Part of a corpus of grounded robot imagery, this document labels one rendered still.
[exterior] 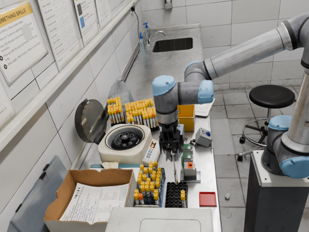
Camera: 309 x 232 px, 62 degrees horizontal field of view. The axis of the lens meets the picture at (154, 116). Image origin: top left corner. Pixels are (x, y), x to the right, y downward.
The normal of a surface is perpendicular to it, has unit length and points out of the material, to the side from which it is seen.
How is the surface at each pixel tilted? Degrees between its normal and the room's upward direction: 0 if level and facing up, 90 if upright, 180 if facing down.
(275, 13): 90
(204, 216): 0
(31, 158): 90
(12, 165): 90
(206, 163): 0
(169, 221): 0
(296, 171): 98
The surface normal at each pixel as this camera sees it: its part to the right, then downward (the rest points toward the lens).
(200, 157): -0.14, -0.83
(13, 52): 0.99, -0.03
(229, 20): -0.11, 0.56
